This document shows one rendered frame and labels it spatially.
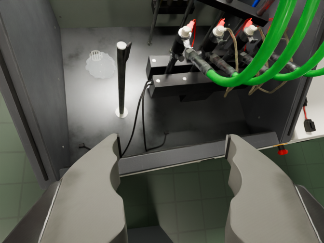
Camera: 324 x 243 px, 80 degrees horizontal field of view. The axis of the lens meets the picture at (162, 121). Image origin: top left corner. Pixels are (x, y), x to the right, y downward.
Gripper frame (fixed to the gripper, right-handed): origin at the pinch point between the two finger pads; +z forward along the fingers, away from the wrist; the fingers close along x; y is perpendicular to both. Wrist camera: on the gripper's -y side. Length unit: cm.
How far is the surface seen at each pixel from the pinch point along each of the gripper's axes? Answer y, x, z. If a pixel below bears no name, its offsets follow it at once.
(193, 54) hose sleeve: -0.9, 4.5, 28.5
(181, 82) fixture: 9.0, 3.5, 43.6
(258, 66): -2.0, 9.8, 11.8
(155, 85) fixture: 9.0, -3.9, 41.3
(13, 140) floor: 63, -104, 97
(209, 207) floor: 116, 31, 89
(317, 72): 2.7, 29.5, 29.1
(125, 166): 25.7, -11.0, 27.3
